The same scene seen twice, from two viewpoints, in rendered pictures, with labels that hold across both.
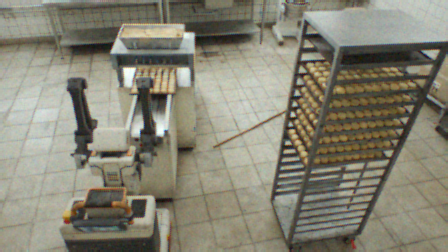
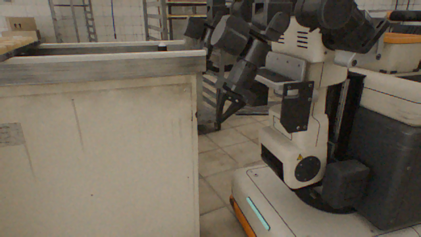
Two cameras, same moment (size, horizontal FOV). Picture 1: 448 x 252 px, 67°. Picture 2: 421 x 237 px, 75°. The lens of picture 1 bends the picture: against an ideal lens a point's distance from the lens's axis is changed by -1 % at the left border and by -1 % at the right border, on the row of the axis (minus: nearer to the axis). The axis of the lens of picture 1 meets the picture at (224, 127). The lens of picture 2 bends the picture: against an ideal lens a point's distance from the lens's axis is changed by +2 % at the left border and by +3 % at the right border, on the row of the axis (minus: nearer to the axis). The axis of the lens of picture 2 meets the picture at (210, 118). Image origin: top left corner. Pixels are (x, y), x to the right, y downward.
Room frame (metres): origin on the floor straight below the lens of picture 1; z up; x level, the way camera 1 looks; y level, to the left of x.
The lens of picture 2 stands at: (2.11, 1.54, 1.01)
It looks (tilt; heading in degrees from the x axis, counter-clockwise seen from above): 22 degrees down; 258
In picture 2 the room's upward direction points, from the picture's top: straight up
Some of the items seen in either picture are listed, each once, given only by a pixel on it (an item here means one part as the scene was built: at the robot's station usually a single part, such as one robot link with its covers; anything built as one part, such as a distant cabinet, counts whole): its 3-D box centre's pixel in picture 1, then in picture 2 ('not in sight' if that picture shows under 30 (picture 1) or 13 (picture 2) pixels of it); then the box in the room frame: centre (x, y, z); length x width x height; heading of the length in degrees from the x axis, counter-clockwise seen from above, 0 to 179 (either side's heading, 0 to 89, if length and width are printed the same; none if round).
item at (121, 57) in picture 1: (155, 62); not in sight; (2.84, 0.67, 1.01); 0.72 x 0.33 x 0.34; 96
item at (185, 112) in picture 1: (163, 89); not in sight; (3.32, 0.71, 0.42); 1.28 x 0.72 x 0.84; 6
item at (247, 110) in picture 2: not in sight; (261, 107); (0.97, -1.07, 0.02); 0.60 x 0.40 x 0.03; 167
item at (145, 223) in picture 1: (115, 228); (358, 124); (1.32, 0.69, 0.59); 0.55 x 0.34 x 0.83; 95
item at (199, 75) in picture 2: (148, 142); (189, 81); (1.98, 0.59, 0.77); 0.24 x 0.04 x 0.14; 96
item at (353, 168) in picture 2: not in sight; (308, 170); (1.57, 0.77, 0.45); 0.28 x 0.27 x 0.25; 95
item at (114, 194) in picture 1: (106, 203); (380, 51); (1.30, 0.69, 0.87); 0.23 x 0.15 x 0.11; 95
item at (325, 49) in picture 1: (367, 48); not in sight; (1.85, -0.81, 1.68); 0.60 x 0.40 x 0.02; 102
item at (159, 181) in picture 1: (156, 143); (96, 174); (2.34, 0.62, 0.45); 0.70 x 0.34 x 0.90; 6
